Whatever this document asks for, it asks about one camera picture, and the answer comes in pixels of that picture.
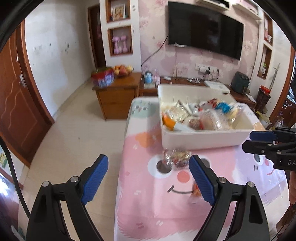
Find blue foil candy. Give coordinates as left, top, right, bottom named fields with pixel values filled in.
left=215, top=102, right=232, bottom=114

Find large clear printed biscuit bag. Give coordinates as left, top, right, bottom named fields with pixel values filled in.
left=199, top=109, right=232, bottom=131

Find clear nut candy pack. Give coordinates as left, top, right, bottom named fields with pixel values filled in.
left=162, top=149, right=192, bottom=170

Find orange white snack stick pack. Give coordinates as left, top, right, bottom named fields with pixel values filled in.
left=162, top=114, right=181, bottom=131

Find red white triangular snack pack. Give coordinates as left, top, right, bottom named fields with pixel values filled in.
left=199, top=98, right=221, bottom=110

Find dark date snack pack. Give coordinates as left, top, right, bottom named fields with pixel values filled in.
left=188, top=117, right=204, bottom=131

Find red white label snack bag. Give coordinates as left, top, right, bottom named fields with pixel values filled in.
left=165, top=101, right=191, bottom=122

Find white plastic jug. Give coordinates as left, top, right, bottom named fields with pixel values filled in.
left=255, top=111, right=271, bottom=129

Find red lidded dark container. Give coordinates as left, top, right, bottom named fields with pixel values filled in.
left=255, top=85, right=271, bottom=113

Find small clear candy pack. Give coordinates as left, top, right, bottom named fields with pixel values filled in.
left=190, top=182, right=202, bottom=200

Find dark green air fryer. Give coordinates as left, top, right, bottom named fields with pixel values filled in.
left=231, top=71, right=250, bottom=95

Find white set-top box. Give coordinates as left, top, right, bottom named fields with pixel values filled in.
left=204, top=80, right=230, bottom=94

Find white plastic storage bin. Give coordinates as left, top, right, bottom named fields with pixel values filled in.
left=158, top=84, right=254, bottom=150

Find white power strip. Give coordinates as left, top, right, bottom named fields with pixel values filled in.
left=195, top=63, right=218, bottom=73

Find wooden door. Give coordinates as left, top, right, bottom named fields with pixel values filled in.
left=1, top=22, right=54, bottom=167

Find pink toy figure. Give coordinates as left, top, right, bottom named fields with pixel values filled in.
left=152, top=68, right=161, bottom=86

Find blue snow globe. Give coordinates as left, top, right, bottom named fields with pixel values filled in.
left=144, top=71, right=153, bottom=84

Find wooden tv cabinet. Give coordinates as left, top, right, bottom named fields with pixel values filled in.
left=92, top=72, right=258, bottom=121

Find red round tin box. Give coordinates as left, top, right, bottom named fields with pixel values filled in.
left=91, top=67, right=115, bottom=88

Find fruit bowl with apples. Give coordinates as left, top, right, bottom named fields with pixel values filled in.
left=113, top=65, right=134, bottom=78

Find pink dumbbells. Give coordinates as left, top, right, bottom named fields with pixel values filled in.
left=112, top=35, right=128, bottom=55

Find framed picture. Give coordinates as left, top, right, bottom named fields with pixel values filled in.
left=113, top=4, right=125, bottom=21

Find black wall television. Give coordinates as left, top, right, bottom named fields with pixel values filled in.
left=168, top=1, right=244, bottom=60

